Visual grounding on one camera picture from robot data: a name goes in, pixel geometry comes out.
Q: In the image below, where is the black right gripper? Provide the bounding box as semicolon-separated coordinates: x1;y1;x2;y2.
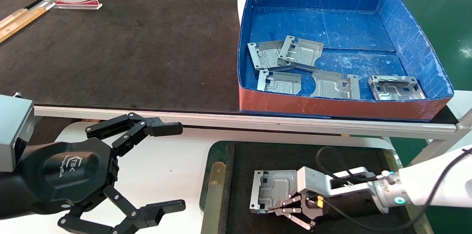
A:
274;190;380;231

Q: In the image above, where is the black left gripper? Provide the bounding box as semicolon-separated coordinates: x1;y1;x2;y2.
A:
17;112;186;234

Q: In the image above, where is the stamped grey metal part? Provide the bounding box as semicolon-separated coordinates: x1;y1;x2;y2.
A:
257;70;302;95
247;41;295;72
250;170;300;214
278;35;324;71
368;76;426;101
310;70;361;100

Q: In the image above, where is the black tray container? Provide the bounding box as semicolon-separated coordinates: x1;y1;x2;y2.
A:
199;140;435;234

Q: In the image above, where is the white table leg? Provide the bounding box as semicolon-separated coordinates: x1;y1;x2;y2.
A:
409;109;472;165

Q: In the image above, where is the white sheet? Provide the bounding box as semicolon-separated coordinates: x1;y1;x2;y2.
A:
236;0;251;24

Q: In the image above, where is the blue corrugated plastic box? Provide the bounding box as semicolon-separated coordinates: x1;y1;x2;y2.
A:
237;0;454;121

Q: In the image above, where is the wooden strip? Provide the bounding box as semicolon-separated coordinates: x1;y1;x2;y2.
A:
0;7;47;43

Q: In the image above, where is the white side table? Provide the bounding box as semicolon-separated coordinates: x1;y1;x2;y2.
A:
451;90;472;117

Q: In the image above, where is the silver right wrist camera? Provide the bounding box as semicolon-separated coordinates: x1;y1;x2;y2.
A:
297;167;382;198

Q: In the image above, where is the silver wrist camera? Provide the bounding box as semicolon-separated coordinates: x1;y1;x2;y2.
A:
297;167;382;198
0;94;34;172

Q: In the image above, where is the aluminium table edge rail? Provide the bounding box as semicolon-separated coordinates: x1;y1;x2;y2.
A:
33;106;461;139

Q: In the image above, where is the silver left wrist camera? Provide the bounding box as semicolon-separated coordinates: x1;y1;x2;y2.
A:
0;94;34;172

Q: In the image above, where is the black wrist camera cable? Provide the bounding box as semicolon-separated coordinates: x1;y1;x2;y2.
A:
316;146;472;232

